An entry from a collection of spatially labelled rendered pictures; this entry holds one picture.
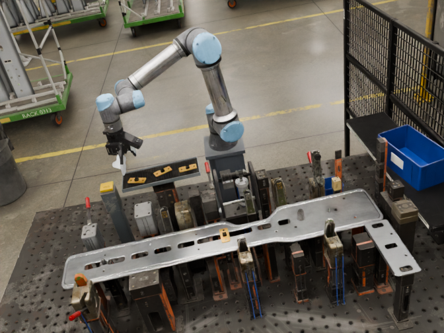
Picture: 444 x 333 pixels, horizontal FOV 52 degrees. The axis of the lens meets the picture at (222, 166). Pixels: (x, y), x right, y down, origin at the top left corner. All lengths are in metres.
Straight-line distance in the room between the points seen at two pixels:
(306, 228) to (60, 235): 1.47
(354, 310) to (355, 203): 0.45
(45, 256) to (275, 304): 1.30
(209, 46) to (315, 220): 0.86
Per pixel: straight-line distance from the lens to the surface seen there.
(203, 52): 1.92
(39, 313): 2.44
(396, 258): 1.86
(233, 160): 2.33
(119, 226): 2.31
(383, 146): 2.12
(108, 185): 2.19
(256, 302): 1.99
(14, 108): 5.77
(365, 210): 2.04
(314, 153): 2.03
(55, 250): 2.72
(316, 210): 2.04
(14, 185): 4.59
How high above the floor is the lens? 2.36
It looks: 35 degrees down
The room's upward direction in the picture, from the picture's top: 11 degrees counter-clockwise
